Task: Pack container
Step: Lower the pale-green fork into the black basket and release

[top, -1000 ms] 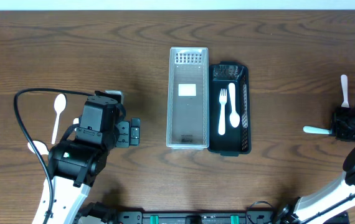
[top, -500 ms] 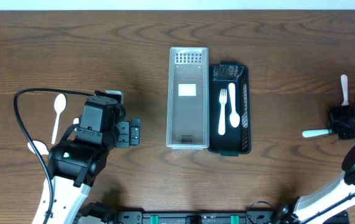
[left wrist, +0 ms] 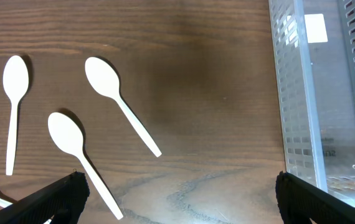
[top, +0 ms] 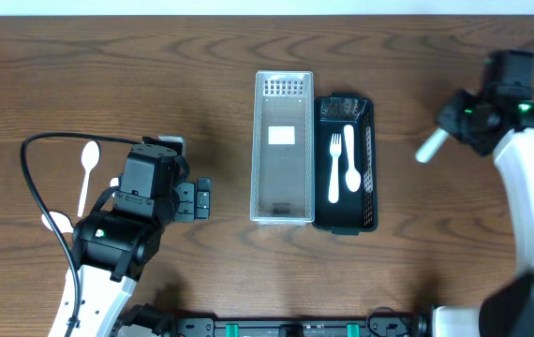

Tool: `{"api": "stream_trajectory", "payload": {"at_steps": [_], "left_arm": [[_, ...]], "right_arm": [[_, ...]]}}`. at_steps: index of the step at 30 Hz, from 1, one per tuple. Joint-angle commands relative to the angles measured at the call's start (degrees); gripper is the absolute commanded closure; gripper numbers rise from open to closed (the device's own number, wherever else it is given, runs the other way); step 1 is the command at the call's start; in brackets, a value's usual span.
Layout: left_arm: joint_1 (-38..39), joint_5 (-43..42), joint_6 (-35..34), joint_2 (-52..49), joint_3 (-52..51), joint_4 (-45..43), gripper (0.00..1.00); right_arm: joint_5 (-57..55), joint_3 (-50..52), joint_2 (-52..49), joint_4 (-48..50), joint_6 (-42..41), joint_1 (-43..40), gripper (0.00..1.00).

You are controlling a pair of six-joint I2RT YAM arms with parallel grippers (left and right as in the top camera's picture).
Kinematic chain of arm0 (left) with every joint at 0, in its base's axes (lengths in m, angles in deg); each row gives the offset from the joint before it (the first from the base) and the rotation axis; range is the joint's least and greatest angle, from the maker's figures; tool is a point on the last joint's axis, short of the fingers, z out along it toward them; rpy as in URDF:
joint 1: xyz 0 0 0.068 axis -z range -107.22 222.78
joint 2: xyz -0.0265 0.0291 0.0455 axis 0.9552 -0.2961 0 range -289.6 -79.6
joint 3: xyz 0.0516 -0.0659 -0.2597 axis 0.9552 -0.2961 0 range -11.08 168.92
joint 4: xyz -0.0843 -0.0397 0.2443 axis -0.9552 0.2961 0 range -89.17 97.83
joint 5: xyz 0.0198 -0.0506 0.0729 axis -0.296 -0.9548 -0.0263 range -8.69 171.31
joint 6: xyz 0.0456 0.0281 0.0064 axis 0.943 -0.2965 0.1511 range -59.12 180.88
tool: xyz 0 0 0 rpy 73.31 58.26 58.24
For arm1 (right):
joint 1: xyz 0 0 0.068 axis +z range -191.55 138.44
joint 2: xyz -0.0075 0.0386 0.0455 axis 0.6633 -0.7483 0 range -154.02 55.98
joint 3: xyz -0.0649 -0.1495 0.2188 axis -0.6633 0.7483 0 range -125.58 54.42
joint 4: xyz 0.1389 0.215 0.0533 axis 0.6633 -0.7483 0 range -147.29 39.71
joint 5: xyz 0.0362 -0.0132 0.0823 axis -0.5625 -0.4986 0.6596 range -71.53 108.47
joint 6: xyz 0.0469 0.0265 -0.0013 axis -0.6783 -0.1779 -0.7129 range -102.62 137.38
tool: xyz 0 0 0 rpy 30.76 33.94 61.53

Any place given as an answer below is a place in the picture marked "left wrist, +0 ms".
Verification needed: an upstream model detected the white plastic spoon right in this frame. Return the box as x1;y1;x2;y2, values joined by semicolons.
85;57;162;157

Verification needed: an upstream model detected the white plastic spoon far left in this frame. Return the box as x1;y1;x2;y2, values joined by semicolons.
2;55;29;175

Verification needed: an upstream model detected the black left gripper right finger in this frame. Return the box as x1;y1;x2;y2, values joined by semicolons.
275;171;355;224

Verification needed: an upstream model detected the clear perforated plastic basket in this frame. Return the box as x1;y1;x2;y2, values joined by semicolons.
268;0;355;207

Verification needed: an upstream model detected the white plastic spoon middle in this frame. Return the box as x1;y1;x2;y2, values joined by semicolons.
47;112;123;220

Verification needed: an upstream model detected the white label sticker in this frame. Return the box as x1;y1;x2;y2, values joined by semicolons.
305;14;328;44

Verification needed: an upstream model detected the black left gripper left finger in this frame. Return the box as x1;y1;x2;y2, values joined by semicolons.
0;172;90;224

